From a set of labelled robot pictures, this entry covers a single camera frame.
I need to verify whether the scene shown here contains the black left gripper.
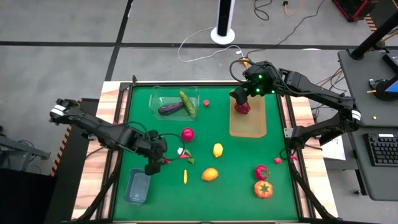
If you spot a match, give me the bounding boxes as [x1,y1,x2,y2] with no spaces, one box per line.
[141,130,169,175]

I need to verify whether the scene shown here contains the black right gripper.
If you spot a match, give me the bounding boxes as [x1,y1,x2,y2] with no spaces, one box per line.
[229,70,276,105]

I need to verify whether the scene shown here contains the dark red apple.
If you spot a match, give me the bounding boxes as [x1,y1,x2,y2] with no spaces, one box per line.
[234,101,251,115]

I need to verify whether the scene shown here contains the green cucumber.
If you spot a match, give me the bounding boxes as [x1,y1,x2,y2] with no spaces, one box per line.
[178,90,197,115]

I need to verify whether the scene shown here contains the large orange mango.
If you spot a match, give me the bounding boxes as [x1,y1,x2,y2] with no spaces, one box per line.
[201,167,219,182]

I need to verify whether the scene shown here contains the yellow lemon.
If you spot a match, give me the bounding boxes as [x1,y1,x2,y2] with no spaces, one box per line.
[212,142,224,159]

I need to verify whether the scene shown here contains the dark purple eggplant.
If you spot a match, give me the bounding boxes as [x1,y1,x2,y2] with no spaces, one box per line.
[157,101,185,115]

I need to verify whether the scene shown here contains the red strawberry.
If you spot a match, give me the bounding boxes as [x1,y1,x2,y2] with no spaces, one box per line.
[254,164,270,181]

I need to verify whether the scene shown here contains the orange persimmon green stem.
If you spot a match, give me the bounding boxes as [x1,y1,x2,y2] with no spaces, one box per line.
[254,180,274,199]

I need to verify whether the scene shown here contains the blue plastic basket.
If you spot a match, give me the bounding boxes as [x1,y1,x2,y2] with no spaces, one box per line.
[123,167,152,205]

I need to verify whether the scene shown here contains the orange translucent plastic basket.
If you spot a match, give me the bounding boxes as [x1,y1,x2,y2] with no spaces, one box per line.
[229,93,267,138]

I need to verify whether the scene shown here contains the clear plastic basket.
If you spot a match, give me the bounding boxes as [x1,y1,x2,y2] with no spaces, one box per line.
[148,85,200,121]

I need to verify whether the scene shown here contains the black tower white round base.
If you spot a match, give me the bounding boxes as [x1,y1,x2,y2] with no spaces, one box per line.
[210,0,236,45]

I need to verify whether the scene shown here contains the black cart hazard stripes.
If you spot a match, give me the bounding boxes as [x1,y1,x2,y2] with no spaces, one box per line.
[43,98,100,224]

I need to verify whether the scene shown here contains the green table mat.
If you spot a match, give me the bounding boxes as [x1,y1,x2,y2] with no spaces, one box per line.
[112,85,299,222]

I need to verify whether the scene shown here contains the white paper sheet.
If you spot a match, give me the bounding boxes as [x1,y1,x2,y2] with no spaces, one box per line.
[322,135,348,161]

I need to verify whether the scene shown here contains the grey metal stand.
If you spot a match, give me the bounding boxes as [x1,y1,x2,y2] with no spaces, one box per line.
[0,124,52,174]

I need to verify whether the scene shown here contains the black device blue screen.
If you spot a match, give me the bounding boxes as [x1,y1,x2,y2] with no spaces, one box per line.
[368,76,398,102]

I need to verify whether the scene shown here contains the red and black case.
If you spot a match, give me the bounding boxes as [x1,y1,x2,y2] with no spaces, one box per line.
[331,0,379,22]

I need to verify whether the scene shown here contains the black diagonal pole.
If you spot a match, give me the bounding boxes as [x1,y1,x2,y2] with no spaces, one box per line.
[349,11,398,60]

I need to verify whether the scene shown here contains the black keyboard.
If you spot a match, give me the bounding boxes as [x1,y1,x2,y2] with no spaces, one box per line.
[366,133,398,167]

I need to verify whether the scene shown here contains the dark laptop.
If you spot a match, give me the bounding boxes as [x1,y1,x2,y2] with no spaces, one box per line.
[382,51,398,75]

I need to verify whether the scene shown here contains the grey desk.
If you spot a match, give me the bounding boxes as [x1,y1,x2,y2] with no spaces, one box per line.
[338,49,398,202]

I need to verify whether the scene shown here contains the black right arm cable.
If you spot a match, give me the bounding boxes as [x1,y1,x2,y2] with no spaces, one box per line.
[229,58,259,83]

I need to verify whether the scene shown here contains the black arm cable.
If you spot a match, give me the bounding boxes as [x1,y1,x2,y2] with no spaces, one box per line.
[229,58,259,83]
[126,121,186,162]

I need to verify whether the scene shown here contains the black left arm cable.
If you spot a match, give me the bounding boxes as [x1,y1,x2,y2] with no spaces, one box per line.
[126,121,186,162]

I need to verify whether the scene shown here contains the white floor cable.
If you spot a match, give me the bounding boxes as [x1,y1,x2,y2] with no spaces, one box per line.
[177,26,245,63]

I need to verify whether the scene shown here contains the long black floor cable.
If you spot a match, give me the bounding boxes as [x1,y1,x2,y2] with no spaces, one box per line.
[245,0,326,58]

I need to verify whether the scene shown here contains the black looped floor cable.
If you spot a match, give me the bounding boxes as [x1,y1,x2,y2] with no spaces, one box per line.
[254,0,273,22]

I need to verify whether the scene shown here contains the orange floor cable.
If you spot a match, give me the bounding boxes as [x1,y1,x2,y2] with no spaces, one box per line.
[282,0,304,17]

